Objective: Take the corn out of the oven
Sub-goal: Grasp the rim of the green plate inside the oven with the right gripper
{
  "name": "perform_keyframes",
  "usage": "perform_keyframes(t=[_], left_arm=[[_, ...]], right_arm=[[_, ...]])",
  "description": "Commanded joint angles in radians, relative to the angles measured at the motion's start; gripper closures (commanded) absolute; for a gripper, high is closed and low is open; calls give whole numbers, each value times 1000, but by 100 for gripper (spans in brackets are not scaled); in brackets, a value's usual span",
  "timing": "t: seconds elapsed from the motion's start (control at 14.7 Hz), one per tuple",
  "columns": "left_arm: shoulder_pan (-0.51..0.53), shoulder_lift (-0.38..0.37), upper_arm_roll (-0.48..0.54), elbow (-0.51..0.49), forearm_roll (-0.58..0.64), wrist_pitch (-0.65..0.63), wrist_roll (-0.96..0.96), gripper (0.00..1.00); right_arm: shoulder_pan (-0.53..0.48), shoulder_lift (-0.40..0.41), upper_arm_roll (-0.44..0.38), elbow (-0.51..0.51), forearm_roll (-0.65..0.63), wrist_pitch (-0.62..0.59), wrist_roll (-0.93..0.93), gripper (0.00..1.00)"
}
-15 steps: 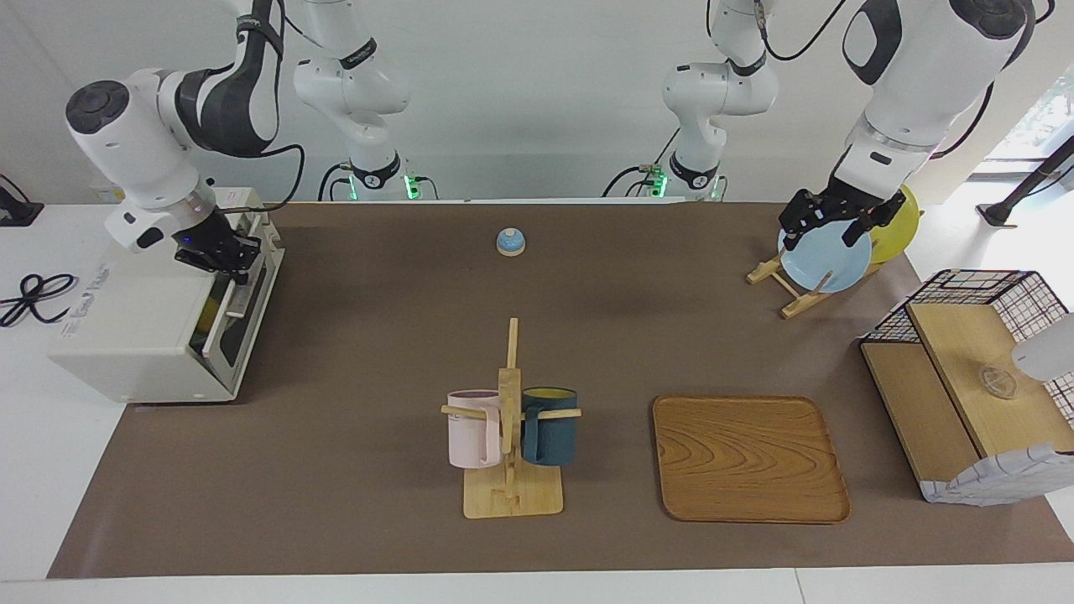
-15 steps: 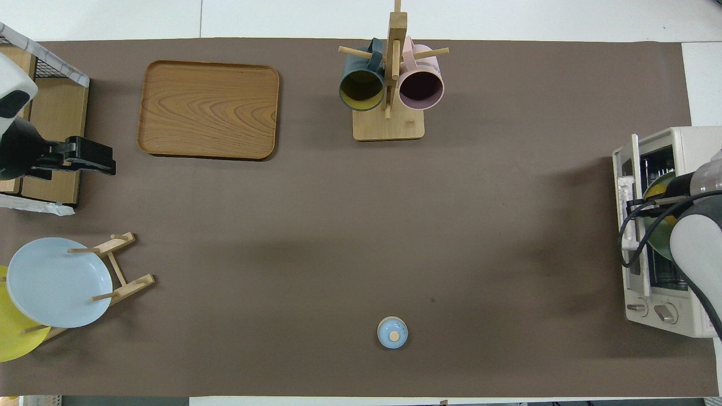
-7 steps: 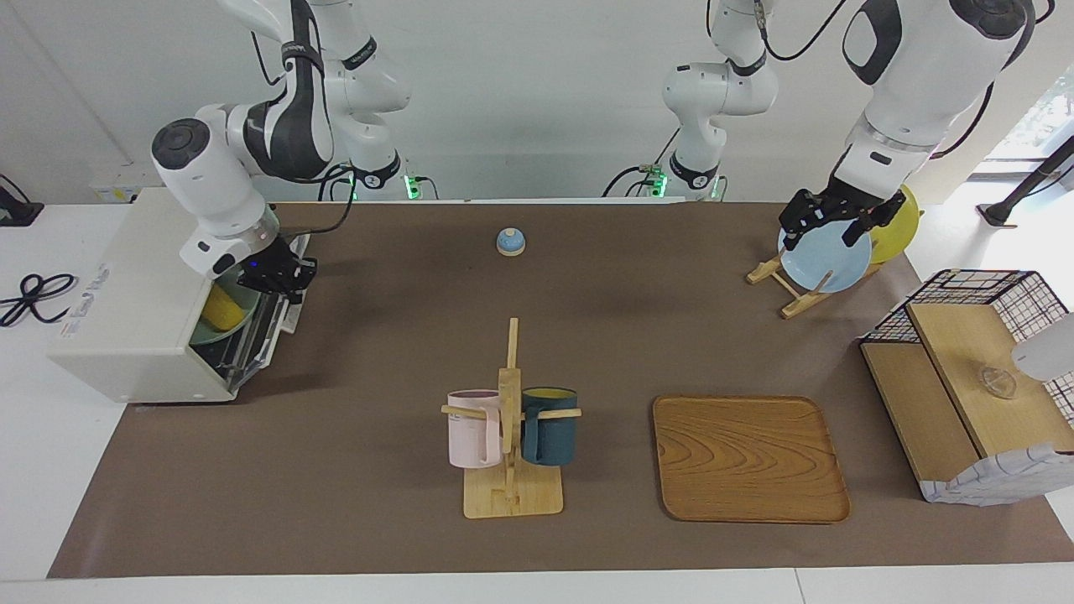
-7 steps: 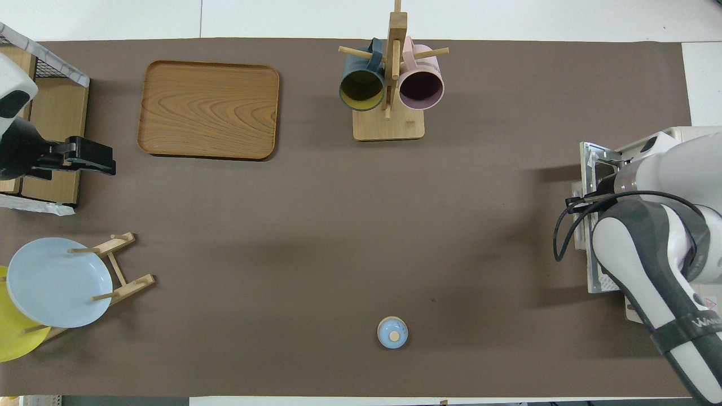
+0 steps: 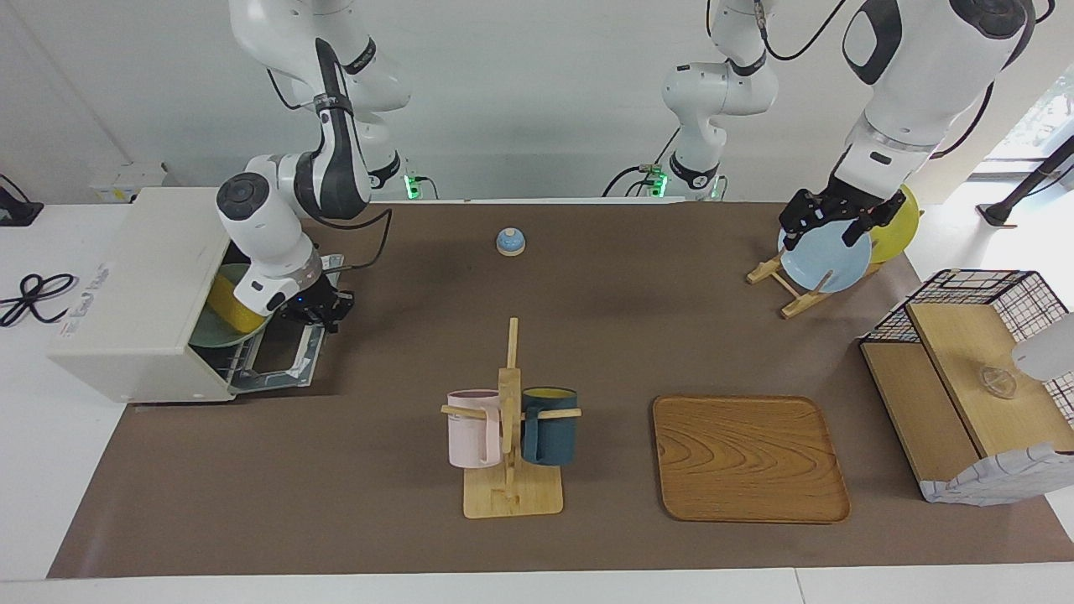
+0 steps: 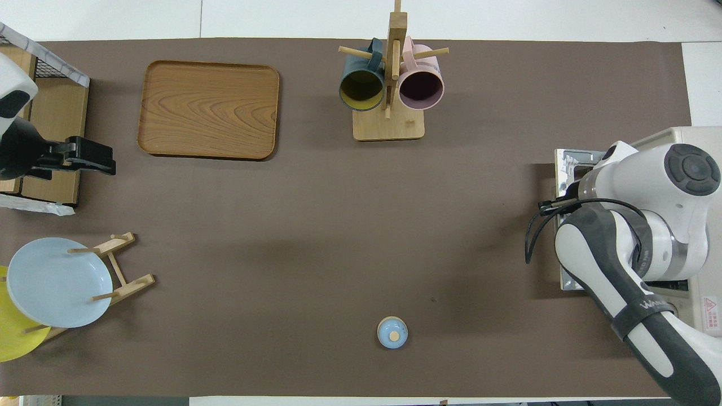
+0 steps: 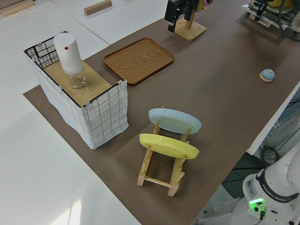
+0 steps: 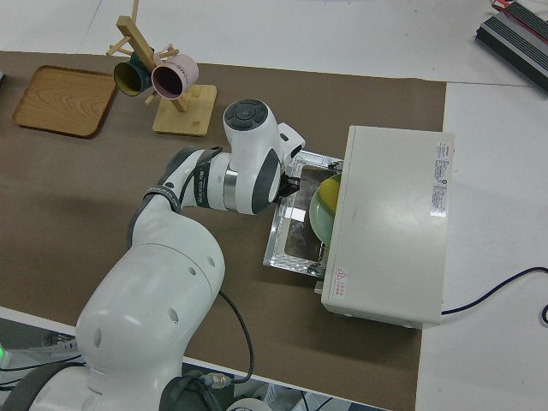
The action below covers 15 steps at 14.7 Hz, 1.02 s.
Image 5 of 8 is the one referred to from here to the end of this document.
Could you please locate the glass oven door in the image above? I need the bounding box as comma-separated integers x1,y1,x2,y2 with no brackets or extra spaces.
227,250,347,393

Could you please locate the yellow corn cob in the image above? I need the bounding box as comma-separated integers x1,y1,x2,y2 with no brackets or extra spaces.
207,267,269,334

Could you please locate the pale green plate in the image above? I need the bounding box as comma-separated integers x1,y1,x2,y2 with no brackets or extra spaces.
189,264,271,349

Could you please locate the beige toaster oven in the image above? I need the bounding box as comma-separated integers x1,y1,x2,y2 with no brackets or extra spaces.
48,186,263,405

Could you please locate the yellow plate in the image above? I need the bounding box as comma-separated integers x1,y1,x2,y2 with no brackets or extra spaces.
868,185,921,265

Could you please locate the light blue plate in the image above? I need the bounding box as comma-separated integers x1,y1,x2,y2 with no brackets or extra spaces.
778,225,873,294

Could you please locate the wooden plate rack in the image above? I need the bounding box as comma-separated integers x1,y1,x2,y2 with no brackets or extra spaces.
747,239,890,320

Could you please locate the brown table mat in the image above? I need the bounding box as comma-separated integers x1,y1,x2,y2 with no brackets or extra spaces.
48,201,1074,580

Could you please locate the wooden stepped shelf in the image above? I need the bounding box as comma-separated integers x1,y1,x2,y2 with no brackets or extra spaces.
862,302,1074,504

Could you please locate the pink mug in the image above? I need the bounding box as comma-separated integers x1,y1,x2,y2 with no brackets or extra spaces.
446,389,504,469

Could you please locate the black tripod leg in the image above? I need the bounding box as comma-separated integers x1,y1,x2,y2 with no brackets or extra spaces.
978,134,1074,227

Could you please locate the small clear glass lid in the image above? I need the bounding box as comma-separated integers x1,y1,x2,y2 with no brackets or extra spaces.
978,365,1019,399

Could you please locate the blurred white rounded object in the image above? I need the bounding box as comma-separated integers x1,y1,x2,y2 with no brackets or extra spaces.
1011,315,1074,383

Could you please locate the wooden tray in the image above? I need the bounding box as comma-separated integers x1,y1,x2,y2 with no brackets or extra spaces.
652,395,852,524

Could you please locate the dark teal mug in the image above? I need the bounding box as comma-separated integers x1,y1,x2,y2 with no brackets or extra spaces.
520,387,579,467

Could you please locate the wooden mug tree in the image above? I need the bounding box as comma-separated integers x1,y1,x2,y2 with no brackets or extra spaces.
441,317,582,519

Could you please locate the wooden shelf box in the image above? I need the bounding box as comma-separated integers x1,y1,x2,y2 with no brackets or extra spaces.
919,443,1074,507

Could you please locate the black stand base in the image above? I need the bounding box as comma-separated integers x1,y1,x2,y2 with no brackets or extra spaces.
0,174,44,227

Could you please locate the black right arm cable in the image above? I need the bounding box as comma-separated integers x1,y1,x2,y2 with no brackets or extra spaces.
267,38,394,273

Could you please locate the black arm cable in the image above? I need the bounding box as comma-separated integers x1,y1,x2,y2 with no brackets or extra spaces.
267,38,394,273
705,0,1054,160

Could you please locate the metal oven wire rack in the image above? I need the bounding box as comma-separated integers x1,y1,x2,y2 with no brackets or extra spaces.
200,334,263,388

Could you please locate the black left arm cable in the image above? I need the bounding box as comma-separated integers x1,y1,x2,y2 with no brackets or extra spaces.
705,0,1054,160

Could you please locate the black base cable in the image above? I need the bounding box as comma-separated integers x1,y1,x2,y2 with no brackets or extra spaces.
602,126,682,198

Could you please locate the black wire basket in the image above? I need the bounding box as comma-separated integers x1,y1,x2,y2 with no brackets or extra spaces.
864,270,1074,420

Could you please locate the white wall socket box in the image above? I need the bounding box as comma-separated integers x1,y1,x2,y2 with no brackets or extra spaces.
88,162,169,204

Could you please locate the black looped cable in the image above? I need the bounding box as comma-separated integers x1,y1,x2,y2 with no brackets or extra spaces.
0,273,81,328

